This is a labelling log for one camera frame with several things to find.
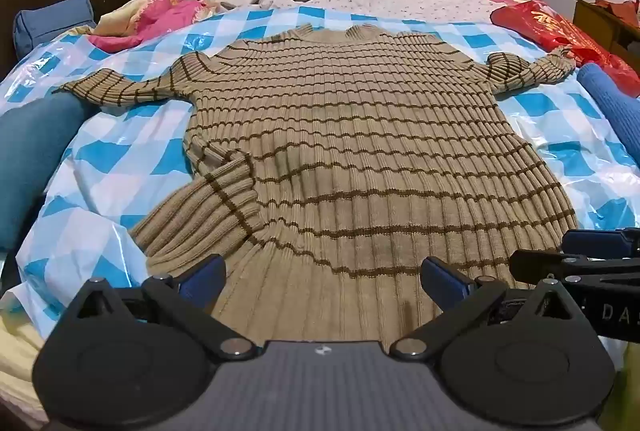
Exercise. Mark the blue white checkered plastic sheet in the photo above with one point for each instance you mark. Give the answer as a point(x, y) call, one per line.
point(125, 151)

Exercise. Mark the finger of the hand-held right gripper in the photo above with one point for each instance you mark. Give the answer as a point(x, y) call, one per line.
point(595, 241)
point(550, 267)

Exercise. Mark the teal blue cloth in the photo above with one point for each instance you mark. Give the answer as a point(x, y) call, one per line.
point(35, 146)

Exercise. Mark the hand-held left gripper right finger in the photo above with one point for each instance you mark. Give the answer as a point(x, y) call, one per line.
point(441, 280)

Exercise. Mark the blue knit cloth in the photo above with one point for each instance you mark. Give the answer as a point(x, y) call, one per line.
point(610, 106)

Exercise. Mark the red plastic bag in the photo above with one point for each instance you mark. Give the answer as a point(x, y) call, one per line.
point(560, 31)

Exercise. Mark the wooden side cabinet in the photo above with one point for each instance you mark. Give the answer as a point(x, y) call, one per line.
point(600, 31)

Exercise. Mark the blue pillow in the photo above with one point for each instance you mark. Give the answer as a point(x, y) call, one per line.
point(50, 26)

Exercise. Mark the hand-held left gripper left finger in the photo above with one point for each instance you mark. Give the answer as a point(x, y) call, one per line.
point(206, 280)

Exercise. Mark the red cloth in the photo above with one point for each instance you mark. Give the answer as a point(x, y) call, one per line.
point(620, 8)

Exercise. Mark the cream bed sheet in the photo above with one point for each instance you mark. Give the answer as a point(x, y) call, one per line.
point(20, 356)

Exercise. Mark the tan striped knit sweater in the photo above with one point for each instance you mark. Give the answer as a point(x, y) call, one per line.
point(350, 136)

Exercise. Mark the pink floral blanket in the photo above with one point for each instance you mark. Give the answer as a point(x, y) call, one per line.
point(160, 13)

